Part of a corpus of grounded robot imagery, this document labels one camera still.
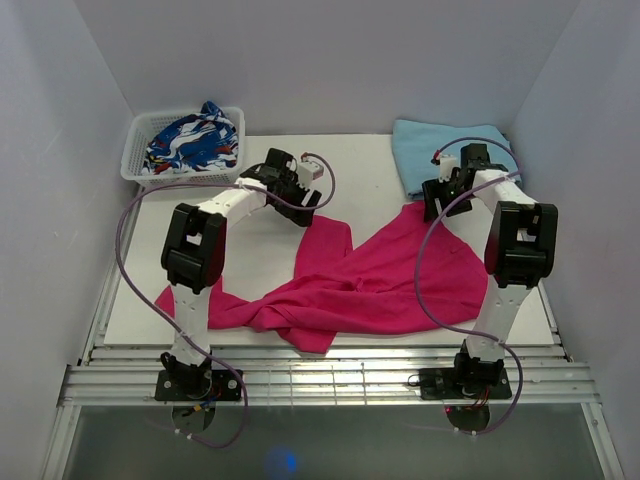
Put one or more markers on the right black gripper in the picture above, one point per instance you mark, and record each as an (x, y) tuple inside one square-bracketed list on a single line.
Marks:
[(435, 190)]

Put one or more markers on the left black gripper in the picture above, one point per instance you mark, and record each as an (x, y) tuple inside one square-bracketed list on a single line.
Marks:
[(300, 216)]

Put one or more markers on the magenta trousers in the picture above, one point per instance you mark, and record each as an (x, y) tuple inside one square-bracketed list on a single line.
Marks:
[(373, 289)]

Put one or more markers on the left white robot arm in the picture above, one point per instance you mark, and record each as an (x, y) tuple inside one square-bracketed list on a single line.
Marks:
[(194, 253)]

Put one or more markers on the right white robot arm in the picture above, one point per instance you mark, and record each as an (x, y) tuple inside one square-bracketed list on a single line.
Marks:
[(519, 252)]

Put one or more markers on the folded light blue trousers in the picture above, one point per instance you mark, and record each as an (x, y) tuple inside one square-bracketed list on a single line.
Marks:
[(414, 143)]

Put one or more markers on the blue white patterned garment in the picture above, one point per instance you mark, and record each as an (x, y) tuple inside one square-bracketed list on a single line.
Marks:
[(203, 141)]

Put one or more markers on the white plastic basket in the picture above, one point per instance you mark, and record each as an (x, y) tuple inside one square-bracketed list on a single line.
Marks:
[(145, 126)]

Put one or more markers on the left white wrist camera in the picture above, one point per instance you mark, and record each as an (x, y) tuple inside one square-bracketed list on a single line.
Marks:
[(308, 170)]

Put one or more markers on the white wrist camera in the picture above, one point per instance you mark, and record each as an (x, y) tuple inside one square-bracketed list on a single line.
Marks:
[(446, 164), (308, 170)]

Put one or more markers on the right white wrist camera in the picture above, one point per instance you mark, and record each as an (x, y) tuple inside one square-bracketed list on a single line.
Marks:
[(446, 164)]

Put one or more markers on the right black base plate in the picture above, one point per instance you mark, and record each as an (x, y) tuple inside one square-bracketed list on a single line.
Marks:
[(446, 384)]

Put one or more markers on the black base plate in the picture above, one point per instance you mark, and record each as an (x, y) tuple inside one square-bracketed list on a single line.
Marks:
[(225, 387), (446, 384)]

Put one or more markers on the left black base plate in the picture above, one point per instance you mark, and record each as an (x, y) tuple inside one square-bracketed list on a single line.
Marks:
[(225, 387)]

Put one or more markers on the aluminium rail frame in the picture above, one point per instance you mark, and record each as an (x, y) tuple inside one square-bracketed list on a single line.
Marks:
[(357, 371)]

